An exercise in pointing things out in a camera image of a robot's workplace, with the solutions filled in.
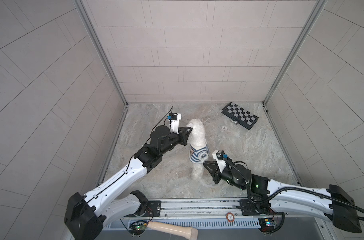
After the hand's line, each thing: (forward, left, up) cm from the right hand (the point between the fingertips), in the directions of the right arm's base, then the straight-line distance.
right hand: (203, 168), depth 70 cm
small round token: (+32, -19, -14) cm, 40 cm away
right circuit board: (-22, -27, -16) cm, 39 cm away
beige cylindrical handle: (-23, +8, -10) cm, 26 cm away
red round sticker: (-18, -11, -15) cm, 26 cm away
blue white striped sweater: (+3, +2, +6) cm, 7 cm away
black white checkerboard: (+41, -32, -10) cm, 52 cm away
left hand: (+13, +3, +14) cm, 20 cm away
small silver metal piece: (+35, -28, -12) cm, 46 cm away
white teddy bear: (+10, +2, +9) cm, 14 cm away
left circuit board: (-20, +31, -11) cm, 38 cm away
